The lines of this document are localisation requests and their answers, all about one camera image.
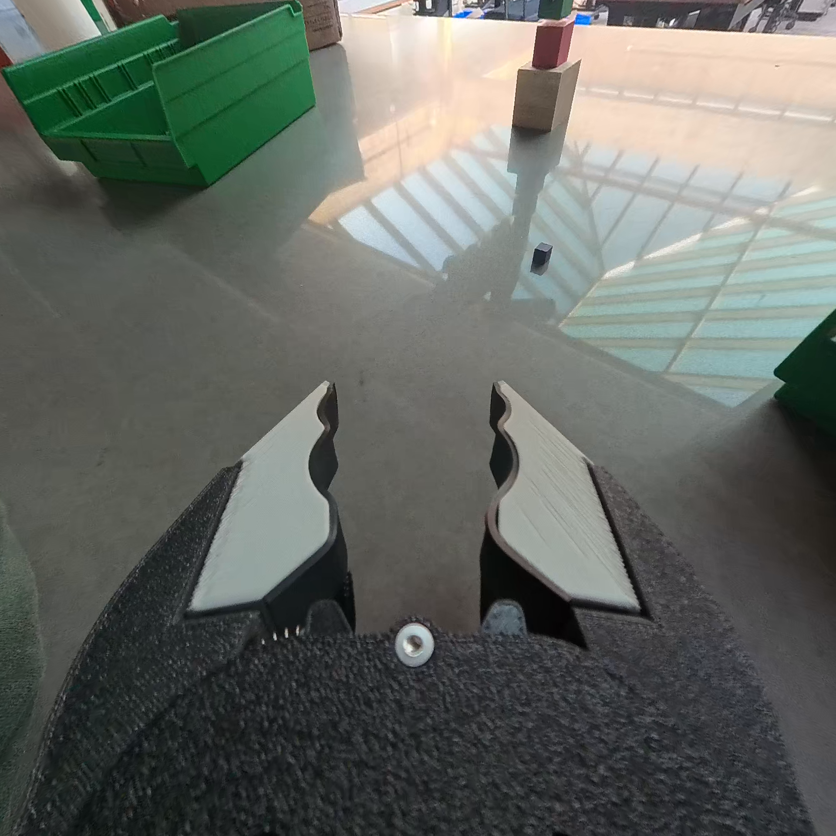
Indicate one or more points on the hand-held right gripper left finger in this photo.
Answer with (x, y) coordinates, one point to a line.
(268, 529)

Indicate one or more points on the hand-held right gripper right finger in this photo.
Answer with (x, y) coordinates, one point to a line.
(561, 529)

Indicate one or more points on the tiny blue wooden cube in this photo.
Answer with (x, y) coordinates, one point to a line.
(542, 255)

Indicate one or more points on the green plastic bin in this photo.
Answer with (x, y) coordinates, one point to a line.
(228, 98)
(813, 385)

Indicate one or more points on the large plain wooden cube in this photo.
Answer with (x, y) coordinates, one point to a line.
(539, 101)

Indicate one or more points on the red wooden cube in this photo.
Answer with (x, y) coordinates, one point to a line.
(552, 42)

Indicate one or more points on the small dark green wooden cube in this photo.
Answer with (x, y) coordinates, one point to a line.
(555, 8)

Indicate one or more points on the person's green clothing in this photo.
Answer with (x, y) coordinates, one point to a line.
(16, 620)

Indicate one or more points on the big brown cardboard box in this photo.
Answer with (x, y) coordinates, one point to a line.
(323, 23)

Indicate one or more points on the taped brown cardboard box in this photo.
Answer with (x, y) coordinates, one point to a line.
(143, 6)

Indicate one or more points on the white paper roll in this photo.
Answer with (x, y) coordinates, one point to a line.
(59, 23)

